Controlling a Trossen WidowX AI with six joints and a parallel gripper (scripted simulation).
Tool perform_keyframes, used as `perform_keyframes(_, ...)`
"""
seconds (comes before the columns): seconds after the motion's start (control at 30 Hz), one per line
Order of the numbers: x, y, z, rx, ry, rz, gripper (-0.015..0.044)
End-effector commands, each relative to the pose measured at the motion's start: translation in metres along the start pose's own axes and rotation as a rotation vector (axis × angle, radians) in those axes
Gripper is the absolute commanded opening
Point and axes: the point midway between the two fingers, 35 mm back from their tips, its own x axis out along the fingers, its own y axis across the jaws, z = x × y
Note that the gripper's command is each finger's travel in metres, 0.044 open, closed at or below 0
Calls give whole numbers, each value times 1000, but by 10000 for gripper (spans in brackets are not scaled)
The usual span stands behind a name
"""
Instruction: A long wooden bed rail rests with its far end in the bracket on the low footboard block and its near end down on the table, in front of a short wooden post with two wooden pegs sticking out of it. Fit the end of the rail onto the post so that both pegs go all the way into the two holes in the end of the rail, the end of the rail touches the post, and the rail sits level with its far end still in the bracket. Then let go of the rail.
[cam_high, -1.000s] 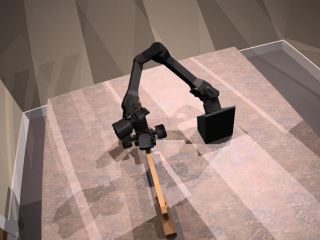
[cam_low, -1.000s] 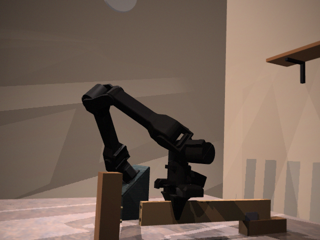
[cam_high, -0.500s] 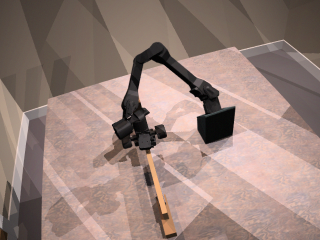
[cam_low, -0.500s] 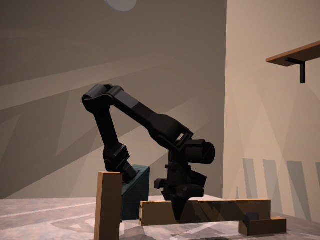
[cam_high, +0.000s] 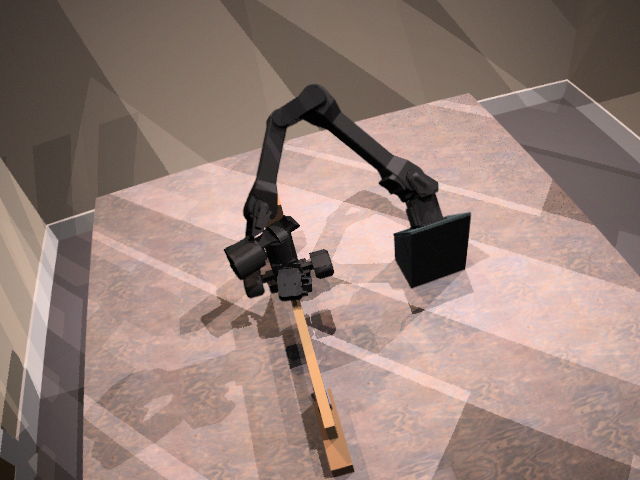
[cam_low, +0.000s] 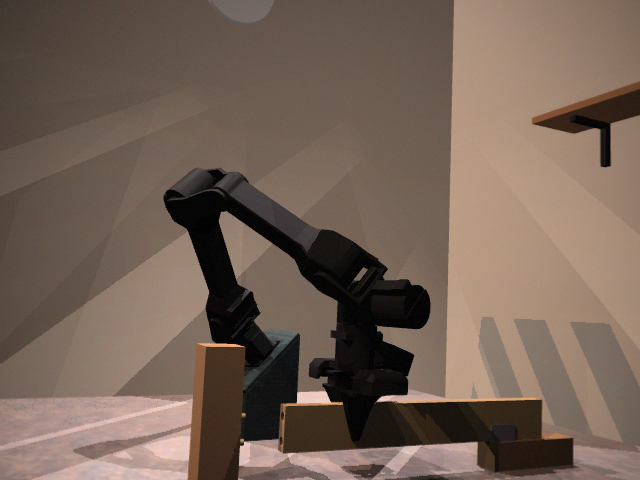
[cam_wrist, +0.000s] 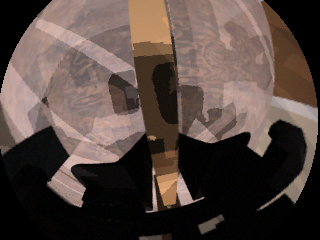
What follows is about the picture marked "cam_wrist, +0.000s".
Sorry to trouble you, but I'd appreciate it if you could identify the long brown wooden rail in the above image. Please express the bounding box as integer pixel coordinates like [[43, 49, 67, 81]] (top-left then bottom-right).
[[128, 0, 179, 205]]

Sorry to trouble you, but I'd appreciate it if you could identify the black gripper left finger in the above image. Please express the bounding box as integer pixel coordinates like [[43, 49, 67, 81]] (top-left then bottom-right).
[[71, 133, 153, 211]]

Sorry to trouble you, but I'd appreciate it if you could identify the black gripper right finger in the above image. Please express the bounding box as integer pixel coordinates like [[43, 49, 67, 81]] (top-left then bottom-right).
[[177, 132, 252, 200]]

